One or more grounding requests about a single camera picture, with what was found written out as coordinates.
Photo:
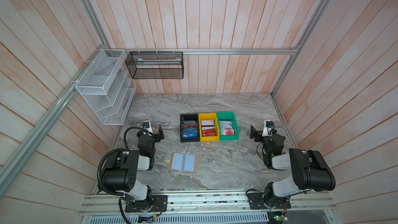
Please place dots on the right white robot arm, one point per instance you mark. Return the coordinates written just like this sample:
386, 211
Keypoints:
309, 170

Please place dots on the red credit card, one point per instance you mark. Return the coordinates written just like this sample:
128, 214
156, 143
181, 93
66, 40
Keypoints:
209, 132

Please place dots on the yellow plastic bin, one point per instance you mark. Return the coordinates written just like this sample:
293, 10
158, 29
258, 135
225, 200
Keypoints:
207, 121

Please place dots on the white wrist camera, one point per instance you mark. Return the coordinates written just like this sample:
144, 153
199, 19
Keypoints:
147, 126
269, 128

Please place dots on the blue VIP card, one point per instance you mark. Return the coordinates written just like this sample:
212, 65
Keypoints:
188, 134

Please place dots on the white wire mesh shelf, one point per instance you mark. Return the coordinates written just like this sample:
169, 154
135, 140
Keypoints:
106, 87

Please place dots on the tan leather card holder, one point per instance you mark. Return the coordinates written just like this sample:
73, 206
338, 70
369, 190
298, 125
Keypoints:
180, 162

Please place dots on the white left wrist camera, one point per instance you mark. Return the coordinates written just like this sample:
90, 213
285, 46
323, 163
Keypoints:
147, 126

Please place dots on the green plastic bin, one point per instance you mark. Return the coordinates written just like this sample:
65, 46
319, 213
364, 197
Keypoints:
227, 120

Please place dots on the black mesh wall basket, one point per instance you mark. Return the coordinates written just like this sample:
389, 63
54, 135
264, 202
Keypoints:
155, 64

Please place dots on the white card red circles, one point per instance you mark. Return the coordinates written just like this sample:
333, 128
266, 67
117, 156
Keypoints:
227, 132

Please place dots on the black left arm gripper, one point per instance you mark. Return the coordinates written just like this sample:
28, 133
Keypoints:
157, 137

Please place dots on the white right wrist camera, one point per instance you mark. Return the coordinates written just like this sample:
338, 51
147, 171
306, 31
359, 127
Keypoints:
269, 128

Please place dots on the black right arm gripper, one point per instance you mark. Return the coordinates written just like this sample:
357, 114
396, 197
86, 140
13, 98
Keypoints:
254, 132

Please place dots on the black plastic bin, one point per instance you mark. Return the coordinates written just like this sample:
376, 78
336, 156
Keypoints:
189, 122

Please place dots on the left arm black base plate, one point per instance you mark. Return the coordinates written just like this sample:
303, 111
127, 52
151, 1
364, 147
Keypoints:
157, 204

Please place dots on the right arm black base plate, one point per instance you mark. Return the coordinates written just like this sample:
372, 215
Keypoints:
261, 200

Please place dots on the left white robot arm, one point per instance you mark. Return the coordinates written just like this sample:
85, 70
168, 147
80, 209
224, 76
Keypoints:
117, 170

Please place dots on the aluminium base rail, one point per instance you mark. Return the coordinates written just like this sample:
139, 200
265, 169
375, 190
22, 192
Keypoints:
211, 206

